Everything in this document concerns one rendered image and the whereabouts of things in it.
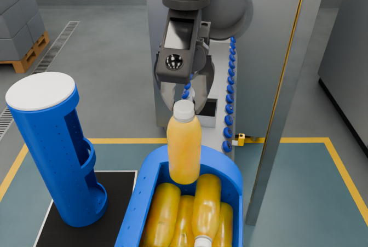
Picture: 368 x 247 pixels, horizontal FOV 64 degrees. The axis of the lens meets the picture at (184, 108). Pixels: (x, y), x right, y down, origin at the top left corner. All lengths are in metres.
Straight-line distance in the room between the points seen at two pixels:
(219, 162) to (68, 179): 1.00
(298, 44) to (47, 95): 1.02
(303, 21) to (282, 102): 0.36
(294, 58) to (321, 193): 1.34
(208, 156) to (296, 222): 1.49
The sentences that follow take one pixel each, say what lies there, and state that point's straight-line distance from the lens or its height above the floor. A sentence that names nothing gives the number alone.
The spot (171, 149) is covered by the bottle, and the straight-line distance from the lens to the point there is 0.58.
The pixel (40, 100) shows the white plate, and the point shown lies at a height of 1.04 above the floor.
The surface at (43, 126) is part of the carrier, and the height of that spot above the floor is 0.94.
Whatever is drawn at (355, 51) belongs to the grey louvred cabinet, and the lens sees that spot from 2.83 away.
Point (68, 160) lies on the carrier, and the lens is 1.49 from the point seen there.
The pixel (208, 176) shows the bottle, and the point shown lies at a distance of 0.80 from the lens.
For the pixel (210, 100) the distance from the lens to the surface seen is 1.14.
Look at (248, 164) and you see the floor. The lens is 2.37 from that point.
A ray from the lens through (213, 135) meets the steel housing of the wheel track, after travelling 1.21.
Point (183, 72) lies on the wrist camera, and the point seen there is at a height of 1.56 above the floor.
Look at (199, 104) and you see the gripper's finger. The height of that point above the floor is 1.44.
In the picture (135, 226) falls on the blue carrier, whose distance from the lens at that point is 0.65.
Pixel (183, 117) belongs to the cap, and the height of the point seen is 1.42.
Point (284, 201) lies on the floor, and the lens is 2.22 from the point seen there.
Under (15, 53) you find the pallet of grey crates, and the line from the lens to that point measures 3.68.
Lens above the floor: 1.77
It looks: 39 degrees down
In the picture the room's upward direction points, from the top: straight up
